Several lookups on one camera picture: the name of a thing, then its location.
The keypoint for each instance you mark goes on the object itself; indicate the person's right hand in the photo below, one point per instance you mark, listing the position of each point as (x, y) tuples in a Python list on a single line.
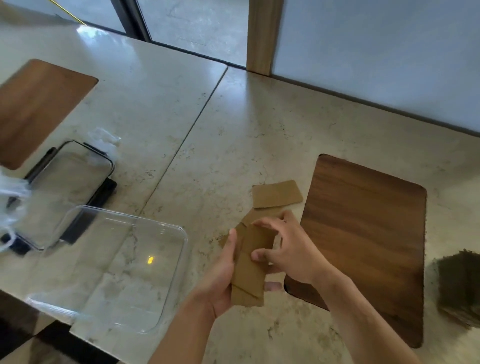
[(300, 255)]

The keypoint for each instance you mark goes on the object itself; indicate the person's left hand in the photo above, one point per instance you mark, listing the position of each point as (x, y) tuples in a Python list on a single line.
[(219, 279)]

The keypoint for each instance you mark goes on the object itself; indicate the person's right thumb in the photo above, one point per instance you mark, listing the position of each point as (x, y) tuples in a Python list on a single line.
[(263, 255)]

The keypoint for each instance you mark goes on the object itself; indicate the person's left thumb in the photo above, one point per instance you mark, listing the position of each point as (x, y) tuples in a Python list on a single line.
[(232, 245)]

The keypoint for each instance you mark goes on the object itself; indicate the brown paper sleeve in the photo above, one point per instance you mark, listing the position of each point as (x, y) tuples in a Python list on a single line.
[(249, 277), (276, 194), (258, 215)]

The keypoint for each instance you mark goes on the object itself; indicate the person's left forearm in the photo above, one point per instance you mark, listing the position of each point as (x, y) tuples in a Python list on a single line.
[(183, 333)]

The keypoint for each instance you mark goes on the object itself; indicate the person's right forearm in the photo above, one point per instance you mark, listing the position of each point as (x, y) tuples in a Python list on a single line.
[(360, 318)]

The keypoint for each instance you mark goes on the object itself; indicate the brown flat paper sleeve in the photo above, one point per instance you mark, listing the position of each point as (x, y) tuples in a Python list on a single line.
[(276, 194), (258, 215)]

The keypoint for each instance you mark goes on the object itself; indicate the dark wooden placemat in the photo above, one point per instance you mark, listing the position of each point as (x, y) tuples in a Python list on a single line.
[(35, 112), (367, 240)]

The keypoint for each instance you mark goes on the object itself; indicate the clear plastic container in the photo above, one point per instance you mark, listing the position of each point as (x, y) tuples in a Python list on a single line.
[(112, 270)]

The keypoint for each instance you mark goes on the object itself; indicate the crumpled clear plastic wrapper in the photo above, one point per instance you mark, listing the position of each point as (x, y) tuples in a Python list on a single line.
[(103, 138)]

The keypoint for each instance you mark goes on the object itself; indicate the clear lid with black clips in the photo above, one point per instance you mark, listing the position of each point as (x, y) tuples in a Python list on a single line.
[(69, 187)]

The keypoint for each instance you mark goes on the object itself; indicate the white plastic bag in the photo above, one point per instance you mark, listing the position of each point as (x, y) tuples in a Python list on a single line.
[(11, 202)]

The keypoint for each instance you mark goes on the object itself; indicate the light wooden post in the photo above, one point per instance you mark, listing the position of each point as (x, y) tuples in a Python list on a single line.
[(263, 35)]

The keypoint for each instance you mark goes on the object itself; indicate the dark window frame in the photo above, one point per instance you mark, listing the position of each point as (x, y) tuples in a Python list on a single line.
[(131, 18)]

